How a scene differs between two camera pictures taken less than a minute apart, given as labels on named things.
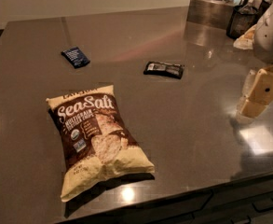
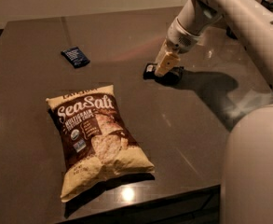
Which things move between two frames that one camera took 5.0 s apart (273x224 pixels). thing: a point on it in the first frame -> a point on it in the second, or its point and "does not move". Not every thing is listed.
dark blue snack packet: (75, 57) does not move
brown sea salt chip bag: (96, 143) does not move
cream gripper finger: (252, 109) -> (161, 55)
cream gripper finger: (268, 85) -> (167, 63)
